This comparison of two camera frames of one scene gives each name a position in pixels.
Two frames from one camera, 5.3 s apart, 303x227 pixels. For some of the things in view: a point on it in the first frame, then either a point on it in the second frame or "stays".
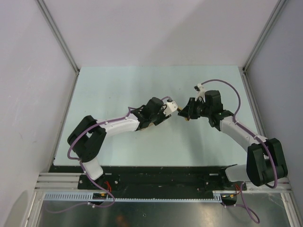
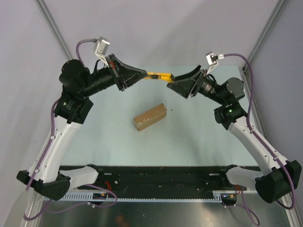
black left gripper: x=163 y=117 to x=128 y=74
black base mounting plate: x=149 y=178 stays
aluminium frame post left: x=43 y=8 stays
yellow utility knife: x=180 y=108 to x=165 y=76
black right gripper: x=188 y=110 to x=184 y=83
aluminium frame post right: x=279 y=8 stays
